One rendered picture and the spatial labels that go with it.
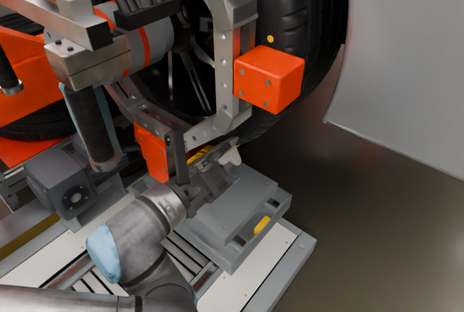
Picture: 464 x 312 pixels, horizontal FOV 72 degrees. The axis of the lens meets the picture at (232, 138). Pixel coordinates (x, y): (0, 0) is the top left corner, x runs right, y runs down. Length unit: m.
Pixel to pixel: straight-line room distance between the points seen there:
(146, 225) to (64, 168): 0.58
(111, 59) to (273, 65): 0.23
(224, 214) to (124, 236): 0.58
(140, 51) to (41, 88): 0.57
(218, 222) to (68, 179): 0.48
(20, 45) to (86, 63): 0.68
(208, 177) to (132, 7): 0.35
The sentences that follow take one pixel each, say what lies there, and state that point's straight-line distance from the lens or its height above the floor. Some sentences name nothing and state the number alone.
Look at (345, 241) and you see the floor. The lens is 1.38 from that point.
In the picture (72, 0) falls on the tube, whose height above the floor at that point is 1.00.
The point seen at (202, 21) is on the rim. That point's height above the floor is 0.87.
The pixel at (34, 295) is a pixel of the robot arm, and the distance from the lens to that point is 0.50.
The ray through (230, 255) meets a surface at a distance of 1.12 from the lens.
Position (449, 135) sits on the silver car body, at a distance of 0.57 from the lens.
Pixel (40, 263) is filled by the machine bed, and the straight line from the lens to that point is 1.35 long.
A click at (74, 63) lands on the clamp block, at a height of 0.94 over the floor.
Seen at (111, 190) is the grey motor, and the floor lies 0.09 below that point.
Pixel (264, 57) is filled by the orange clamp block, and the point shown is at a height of 0.88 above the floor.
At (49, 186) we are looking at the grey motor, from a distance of 1.09.
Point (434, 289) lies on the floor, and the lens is 1.41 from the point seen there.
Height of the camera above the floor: 1.13
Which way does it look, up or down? 41 degrees down
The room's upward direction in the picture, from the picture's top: straight up
